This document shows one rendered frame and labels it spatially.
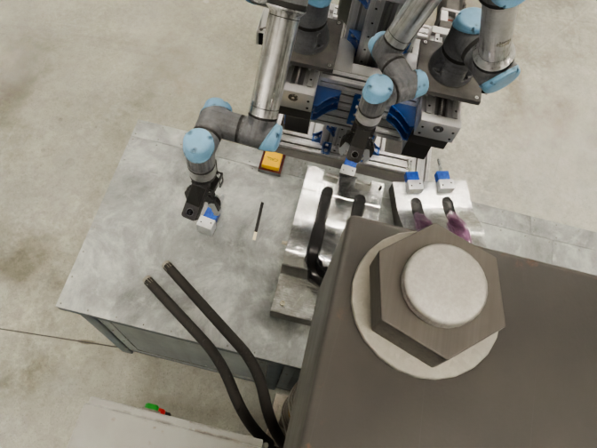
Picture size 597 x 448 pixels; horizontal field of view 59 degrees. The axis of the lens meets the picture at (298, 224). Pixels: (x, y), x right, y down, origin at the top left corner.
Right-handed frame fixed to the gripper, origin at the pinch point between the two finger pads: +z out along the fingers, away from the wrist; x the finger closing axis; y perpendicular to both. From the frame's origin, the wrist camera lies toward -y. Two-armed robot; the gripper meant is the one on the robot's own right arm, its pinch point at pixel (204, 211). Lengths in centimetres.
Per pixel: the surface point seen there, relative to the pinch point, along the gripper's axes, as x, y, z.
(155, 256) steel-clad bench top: 10.7, -15.1, 13.0
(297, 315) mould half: -37.5, -17.5, 7.1
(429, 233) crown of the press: -46, -42, -111
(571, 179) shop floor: -149, 135, 92
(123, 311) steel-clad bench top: 11.3, -34.4, 13.2
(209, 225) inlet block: -1.5, -0.9, 7.5
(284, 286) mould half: -30.9, -10.7, 7.1
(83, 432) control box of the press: -14, -65, -53
